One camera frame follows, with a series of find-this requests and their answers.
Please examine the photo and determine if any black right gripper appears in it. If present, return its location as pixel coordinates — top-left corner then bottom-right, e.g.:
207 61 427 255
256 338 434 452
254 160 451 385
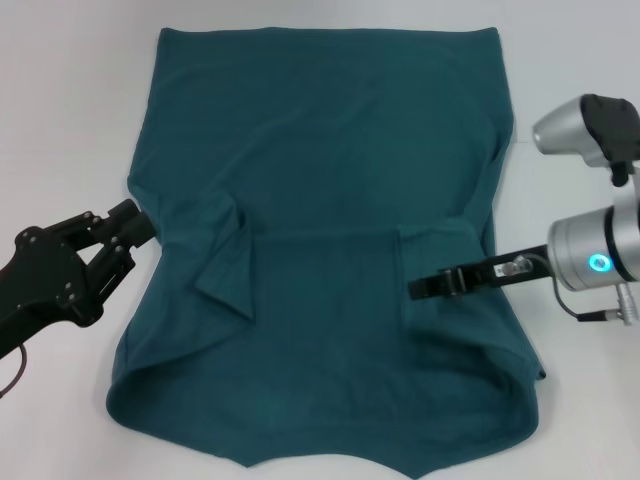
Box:
406 243 555 303

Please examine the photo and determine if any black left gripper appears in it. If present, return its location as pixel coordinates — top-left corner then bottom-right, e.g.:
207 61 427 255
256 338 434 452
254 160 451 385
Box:
0 198 158 359

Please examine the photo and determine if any blue shirt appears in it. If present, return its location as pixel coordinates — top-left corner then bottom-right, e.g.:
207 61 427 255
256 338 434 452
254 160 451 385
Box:
104 25 547 467

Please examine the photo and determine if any right arm cable with plug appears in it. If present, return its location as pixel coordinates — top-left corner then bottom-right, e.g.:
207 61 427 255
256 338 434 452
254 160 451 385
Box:
552 277 640 327

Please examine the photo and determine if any arm cable with plug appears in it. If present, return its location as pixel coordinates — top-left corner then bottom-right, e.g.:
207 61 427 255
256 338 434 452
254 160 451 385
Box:
552 277 640 327
0 343 27 399

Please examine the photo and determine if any left arm cable with plug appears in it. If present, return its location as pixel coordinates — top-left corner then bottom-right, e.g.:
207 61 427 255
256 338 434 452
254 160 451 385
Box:
0 343 27 399

